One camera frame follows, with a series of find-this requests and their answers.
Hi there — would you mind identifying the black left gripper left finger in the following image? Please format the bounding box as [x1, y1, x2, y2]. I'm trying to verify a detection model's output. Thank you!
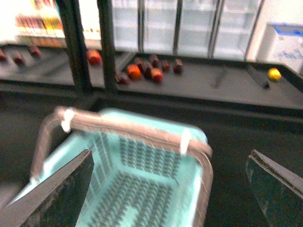
[0, 150, 94, 227]

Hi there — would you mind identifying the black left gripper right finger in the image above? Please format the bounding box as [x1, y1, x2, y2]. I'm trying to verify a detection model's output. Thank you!
[246, 150, 303, 227]

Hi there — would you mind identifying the light blue plastic basket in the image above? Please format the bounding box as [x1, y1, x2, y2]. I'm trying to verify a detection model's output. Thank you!
[9, 108, 214, 227]

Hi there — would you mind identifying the red yellow apple on shelf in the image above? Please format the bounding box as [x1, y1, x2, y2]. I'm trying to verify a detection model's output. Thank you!
[151, 68, 164, 83]

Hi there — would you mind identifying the white zip tie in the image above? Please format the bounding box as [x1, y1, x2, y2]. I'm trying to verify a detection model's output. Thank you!
[61, 108, 75, 133]
[180, 129, 191, 156]

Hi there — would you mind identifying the black triangular divider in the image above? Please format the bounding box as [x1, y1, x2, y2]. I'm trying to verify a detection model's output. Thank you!
[246, 64, 270, 89]

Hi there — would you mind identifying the yellow lemon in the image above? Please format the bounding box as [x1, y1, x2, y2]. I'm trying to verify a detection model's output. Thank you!
[268, 68, 282, 82]

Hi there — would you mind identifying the white chest freezer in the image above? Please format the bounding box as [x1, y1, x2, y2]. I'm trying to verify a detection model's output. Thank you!
[256, 24, 303, 74]

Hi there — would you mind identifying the orange fruit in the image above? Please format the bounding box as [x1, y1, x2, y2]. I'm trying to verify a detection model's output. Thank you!
[126, 64, 142, 80]

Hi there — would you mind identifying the dark red fruit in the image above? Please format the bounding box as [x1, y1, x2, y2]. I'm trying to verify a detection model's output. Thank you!
[173, 59, 183, 74]

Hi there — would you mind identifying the glass door refrigerator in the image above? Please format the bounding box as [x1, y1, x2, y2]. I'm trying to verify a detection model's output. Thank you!
[112, 0, 263, 60]

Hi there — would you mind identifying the stocked grocery shelf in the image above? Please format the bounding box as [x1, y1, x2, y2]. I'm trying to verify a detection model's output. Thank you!
[15, 0, 101, 50]

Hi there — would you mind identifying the brown basket handle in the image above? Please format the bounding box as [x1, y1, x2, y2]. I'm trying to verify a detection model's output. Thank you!
[29, 106, 214, 227]

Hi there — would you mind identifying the red apple behind post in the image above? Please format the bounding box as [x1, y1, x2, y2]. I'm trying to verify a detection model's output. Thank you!
[87, 50, 102, 65]

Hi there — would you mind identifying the black metal shelf post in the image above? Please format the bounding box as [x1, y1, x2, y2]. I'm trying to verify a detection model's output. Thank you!
[56, 0, 92, 94]
[97, 0, 117, 94]

